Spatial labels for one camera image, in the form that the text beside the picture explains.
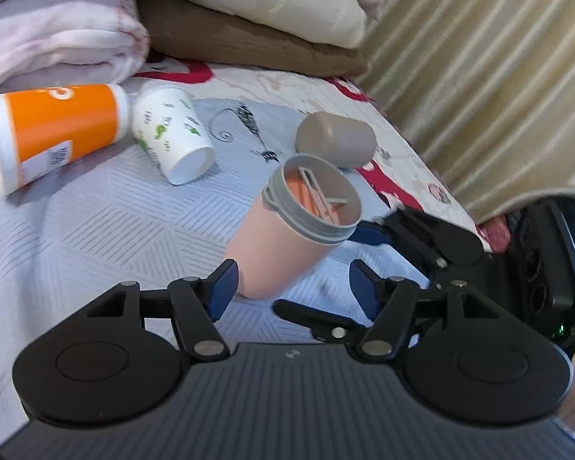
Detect grey cup lid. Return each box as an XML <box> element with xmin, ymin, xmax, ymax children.
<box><xmin>296</xmin><ymin>111</ymin><xmax>378</xmax><ymax>170</ymax></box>

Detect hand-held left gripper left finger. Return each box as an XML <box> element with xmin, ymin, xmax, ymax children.
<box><xmin>84</xmin><ymin>259</ymin><xmax>240</xmax><ymax>362</ymax></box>

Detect orange and white paper cup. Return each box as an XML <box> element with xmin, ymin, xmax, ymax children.
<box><xmin>0</xmin><ymin>82</ymin><xmax>130</xmax><ymax>197</ymax></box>

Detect beige striped curtain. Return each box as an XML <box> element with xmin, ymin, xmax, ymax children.
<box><xmin>358</xmin><ymin>0</ymin><xmax>575</xmax><ymax>225</ymax></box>

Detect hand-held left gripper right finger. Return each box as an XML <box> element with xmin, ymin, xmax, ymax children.
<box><xmin>349</xmin><ymin>259</ymin><xmax>506</xmax><ymax>362</ymax></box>

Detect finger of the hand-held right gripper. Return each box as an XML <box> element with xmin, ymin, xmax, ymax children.
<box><xmin>273</xmin><ymin>268</ymin><xmax>453</xmax><ymax>346</ymax></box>
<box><xmin>349</xmin><ymin>210</ymin><xmax>490</xmax><ymax>270</ymax></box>

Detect printed bed sheet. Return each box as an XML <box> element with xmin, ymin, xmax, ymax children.
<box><xmin>0</xmin><ymin>55</ymin><xmax>490</xmax><ymax>447</ymax></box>

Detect white paper cup green print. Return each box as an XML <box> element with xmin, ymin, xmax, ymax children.
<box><xmin>131</xmin><ymin>85</ymin><xmax>217</xmax><ymax>186</ymax></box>

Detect pink cup with grey rim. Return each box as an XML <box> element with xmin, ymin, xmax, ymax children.
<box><xmin>225</xmin><ymin>152</ymin><xmax>363</xmax><ymax>300</ymax></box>

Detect red patterned cloth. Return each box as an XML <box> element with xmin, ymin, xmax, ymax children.
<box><xmin>478</xmin><ymin>215</ymin><xmax>513</xmax><ymax>253</ymax></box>

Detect brown cream pillows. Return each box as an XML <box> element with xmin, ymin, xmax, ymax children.
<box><xmin>133</xmin><ymin>0</ymin><xmax>370</xmax><ymax>78</ymax></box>

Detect pale pink folded quilt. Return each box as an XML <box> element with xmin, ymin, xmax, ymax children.
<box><xmin>0</xmin><ymin>0</ymin><xmax>151</xmax><ymax>97</ymax></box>

